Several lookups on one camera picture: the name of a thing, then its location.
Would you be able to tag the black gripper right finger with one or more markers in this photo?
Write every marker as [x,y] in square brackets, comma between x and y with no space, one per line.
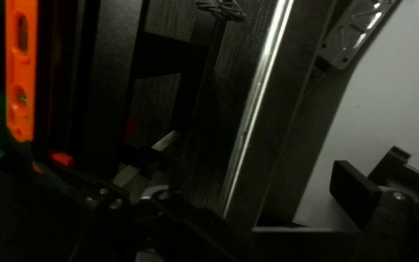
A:
[359,193]

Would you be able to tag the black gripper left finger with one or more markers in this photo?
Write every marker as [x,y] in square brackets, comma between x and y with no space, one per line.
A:
[105,208]

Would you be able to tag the black tool cabinet drawer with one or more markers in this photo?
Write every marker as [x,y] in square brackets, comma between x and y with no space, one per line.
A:
[258,106]

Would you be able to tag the grey metal plate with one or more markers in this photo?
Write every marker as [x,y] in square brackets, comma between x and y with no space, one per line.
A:
[355,33]

